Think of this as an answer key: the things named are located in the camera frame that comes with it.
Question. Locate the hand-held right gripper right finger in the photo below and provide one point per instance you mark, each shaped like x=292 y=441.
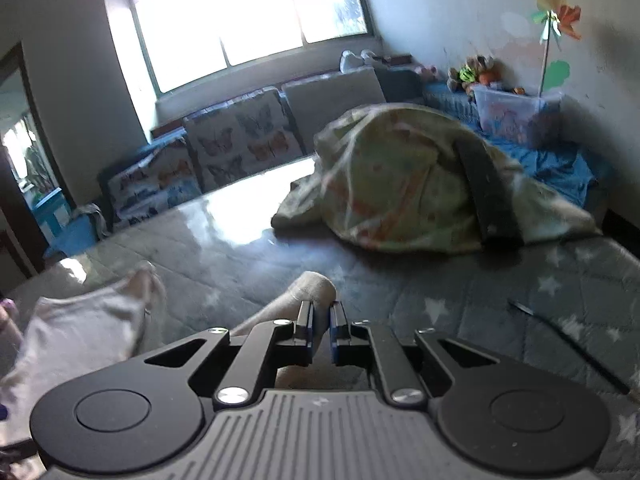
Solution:
x=334 y=332

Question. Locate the dark grey cloth strip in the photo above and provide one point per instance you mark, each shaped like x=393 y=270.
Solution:
x=487 y=190

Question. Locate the beige garment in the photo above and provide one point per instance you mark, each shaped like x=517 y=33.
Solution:
x=75 y=325

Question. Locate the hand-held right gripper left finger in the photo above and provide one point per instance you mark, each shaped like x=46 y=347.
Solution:
x=310 y=332

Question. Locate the butterfly printed cushion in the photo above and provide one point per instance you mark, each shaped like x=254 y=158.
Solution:
x=245 y=135
x=150 y=185

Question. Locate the floral printed quilt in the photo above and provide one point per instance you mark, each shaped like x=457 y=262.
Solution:
x=390 y=185

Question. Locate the pile of plush toys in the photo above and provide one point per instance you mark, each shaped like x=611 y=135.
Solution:
x=472 y=72

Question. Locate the green paper wall sticker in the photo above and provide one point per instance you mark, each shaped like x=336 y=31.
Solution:
x=557 y=74

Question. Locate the blue bedsheet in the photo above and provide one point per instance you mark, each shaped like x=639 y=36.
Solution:
x=555 y=165

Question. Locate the clear plastic storage box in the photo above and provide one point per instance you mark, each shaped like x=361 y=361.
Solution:
x=510 y=115

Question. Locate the white plush toy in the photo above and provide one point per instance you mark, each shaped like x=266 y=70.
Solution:
x=357 y=60

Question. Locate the blue plastic bin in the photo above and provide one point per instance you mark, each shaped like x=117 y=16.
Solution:
x=65 y=225

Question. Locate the paper pinwheel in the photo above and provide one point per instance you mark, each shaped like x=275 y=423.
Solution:
x=557 y=15

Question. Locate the plain beige cushion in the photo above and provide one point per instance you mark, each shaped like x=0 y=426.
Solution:
x=335 y=105

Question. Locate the thin black stick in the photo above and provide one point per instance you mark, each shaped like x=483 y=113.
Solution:
x=570 y=342

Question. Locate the dark grey cushion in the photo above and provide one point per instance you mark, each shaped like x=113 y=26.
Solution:
x=400 y=85

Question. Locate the window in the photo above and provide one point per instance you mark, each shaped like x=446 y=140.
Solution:
x=240 y=15

